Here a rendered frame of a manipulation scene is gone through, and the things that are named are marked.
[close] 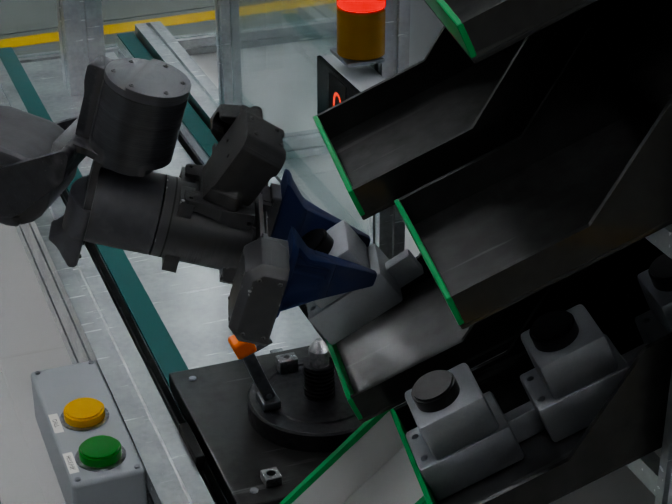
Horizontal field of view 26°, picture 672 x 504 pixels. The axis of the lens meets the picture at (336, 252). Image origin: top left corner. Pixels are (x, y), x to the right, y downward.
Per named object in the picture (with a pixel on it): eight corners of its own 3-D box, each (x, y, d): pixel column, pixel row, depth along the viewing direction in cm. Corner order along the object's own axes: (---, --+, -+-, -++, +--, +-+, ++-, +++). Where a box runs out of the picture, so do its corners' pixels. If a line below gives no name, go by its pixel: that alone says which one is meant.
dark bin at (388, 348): (361, 424, 103) (316, 347, 99) (326, 331, 114) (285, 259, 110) (719, 243, 101) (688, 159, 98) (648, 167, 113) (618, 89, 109)
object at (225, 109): (181, 220, 98) (200, 136, 94) (182, 164, 103) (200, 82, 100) (268, 234, 99) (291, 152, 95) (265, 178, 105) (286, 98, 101)
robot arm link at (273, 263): (142, 326, 94) (163, 247, 91) (152, 187, 110) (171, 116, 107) (265, 350, 96) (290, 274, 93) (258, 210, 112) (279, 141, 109)
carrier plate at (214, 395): (240, 526, 130) (239, 507, 129) (169, 389, 150) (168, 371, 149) (482, 469, 138) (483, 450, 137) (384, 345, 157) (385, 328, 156)
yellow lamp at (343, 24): (347, 63, 146) (347, 16, 144) (329, 47, 150) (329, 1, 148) (393, 57, 147) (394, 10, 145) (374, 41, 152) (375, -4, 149)
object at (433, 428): (437, 503, 94) (394, 426, 90) (421, 463, 98) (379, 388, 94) (554, 445, 93) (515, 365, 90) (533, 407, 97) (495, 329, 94)
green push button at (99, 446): (85, 480, 136) (83, 462, 135) (76, 456, 139) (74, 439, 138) (127, 470, 137) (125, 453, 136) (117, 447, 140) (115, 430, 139)
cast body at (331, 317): (331, 347, 105) (273, 283, 102) (327, 313, 109) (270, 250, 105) (428, 286, 103) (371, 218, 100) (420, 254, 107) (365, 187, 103)
